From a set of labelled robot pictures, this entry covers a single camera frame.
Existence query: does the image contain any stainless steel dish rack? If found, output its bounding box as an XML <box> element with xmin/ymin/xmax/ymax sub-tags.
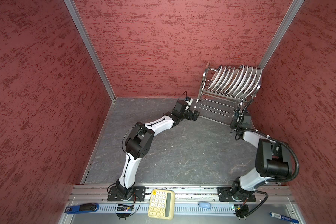
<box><xmin>195</xmin><ymin>62</ymin><xmax>262</xmax><ymax>125</ymax></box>

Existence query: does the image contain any green rimmed white plate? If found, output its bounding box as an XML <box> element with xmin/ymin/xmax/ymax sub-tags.
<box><xmin>209</xmin><ymin>65</ymin><xmax>223</xmax><ymax>90</ymax></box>

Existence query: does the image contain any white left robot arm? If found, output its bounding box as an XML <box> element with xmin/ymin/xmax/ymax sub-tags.
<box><xmin>116</xmin><ymin>110</ymin><xmax>200</xmax><ymax>200</ymax></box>

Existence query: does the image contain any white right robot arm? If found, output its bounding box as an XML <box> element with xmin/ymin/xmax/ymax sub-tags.
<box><xmin>230</xmin><ymin>111</ymin><xmax>294</xmax><ymax>200</ymax></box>

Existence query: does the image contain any right circuit board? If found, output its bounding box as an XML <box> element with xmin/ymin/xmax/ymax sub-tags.
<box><xmin>234</xmin><ymin>204</ymin><xmax>241</xmax><ymax>212</ymax></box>

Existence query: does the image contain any circuit board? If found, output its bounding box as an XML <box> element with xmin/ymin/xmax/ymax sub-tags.
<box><xmin>117</xmin><ymin>204</ymin><xmax>134</xmax><ymax>212</ymax></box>
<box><xmin>234</xmin><ymin>204</ymin><xmax>241</xmax><ymax>212</ymax></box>

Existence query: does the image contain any yellow calculator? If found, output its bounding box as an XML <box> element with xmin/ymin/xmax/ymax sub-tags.
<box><xmin>148</xmin><ymin>189</ymin><xmax>175</xmax><ymax>220</ymax></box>

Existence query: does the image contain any blue white marker pen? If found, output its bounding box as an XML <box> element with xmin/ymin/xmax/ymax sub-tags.
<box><xmin>269</xmin><ymin>212</ymin><xmax>300</xmax><ymax>224</ymax></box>

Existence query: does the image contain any left circuit board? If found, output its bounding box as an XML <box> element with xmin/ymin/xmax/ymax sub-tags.
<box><xmin>117</xmin><ymin>204</ymin><xmax>134</xmax><ymax>212</ymax></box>

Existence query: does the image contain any blue stapler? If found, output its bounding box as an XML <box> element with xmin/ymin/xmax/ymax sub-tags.
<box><xmin>65</xmin><ymin>203</ymin><xmax>99</xmax><ymax>214</ymax></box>

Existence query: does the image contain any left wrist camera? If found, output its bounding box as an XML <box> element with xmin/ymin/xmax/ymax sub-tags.
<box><xmin>184</xmin><ymin>96</ymin><xmax>193</xmax><ymax>111</ymax></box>

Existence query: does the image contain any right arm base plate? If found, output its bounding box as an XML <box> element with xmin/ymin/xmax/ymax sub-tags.
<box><xmin>217</xmin><ymin>187</ymin><xmax>256</xmax><ymax>203</ymax></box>

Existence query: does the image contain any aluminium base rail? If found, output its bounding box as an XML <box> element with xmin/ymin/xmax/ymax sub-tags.
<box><xmin>67</xmin><ymin>184</ymin><xmax>295</xmax><ymax>217</ymax></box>

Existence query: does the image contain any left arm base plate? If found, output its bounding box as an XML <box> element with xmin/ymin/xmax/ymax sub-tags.
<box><xmin>107</xmin><ymin>186</ymin><xmax>146</xmax><ymax>202</ymax></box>

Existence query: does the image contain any aluminium corner post right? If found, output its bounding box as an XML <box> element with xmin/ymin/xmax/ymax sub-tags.
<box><xmin>258</xmin><ymin>0</ymin><xmax>304</xmax><ymax>70</ymax></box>

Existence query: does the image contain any aluminium corner post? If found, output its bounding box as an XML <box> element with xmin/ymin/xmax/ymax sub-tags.
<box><xmin>258</xmin><ymin>0</ymin><xmax>304</xmax><ymax>70</ymax></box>
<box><xmin>64</xmin><ymin>0</ymin><xmax>117</xmax><ymax>103</ymax></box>

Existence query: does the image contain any aluminium corner post left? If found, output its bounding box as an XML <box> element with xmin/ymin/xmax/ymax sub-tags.
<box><xmin>64</xmin><ymin>0</ymin><xmax>117</xmax><ymax>103</ymax></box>

